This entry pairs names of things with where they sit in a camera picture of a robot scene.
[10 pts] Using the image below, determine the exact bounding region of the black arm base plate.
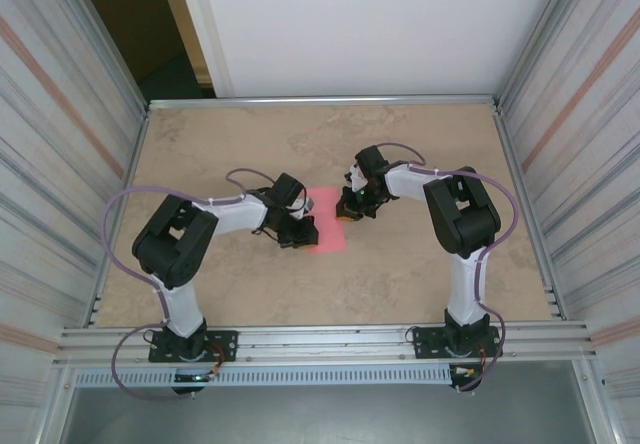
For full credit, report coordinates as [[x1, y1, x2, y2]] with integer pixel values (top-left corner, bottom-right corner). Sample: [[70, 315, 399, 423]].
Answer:
[[412, 324, 501, 360], [148, 328, 239, 364]]

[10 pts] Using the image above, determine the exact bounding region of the small circuit board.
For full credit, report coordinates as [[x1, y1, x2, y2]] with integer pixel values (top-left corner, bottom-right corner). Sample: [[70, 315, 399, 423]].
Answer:
[[449, 363, 484, 380], [172, 371, 221, 384]]

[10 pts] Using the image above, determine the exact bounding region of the wide aluminium base rail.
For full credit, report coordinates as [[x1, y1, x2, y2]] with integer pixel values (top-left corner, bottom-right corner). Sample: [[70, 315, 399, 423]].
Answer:
[[52, 321, 599, 368]]

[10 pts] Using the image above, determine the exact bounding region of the purple cable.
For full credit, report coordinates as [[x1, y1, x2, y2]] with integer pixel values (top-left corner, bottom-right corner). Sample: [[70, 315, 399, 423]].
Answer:
[[102, 167, 301, 403], [374, 141, 519, 395]]

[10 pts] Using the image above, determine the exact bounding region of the grey sheet metal panel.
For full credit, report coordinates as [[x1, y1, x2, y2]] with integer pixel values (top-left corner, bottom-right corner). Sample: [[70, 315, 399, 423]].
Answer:
[[59, 361, 599, 444]]

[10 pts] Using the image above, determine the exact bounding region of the translucent corrugated side panel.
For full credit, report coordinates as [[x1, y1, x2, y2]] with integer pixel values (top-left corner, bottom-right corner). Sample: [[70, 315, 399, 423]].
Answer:
[[502, 0, 640, 444], [0, 0, 146, 444]]

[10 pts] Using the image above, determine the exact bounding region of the aluminium frame post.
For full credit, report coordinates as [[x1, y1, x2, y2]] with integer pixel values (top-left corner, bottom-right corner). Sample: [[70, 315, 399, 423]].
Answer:
[[574, 361, 626, 444], [37, 363, 76, 444], [497, 0, 586, 108], [59, 0, 151, 115]]

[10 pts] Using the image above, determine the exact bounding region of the pink paper sheet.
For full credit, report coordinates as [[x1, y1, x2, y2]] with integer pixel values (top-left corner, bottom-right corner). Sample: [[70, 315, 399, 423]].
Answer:
[[305, 187, 347, 254]]

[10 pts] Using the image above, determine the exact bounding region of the grey slotted cable duct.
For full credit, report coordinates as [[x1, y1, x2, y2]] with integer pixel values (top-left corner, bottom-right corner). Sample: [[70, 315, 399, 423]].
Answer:
[[73, 363, 454, 388]]

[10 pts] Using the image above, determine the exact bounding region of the white door frame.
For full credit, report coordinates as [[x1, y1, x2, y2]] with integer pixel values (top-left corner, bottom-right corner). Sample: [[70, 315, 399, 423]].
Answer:
[[172, 0, 236, 99]]

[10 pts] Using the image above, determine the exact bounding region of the aluminium table edge rail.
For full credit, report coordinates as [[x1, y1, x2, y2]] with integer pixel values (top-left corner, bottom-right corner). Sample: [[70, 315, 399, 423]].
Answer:
[[89, 106, 151, 328], [146, 94, 504, 113], [492, 106, 566, 321]]

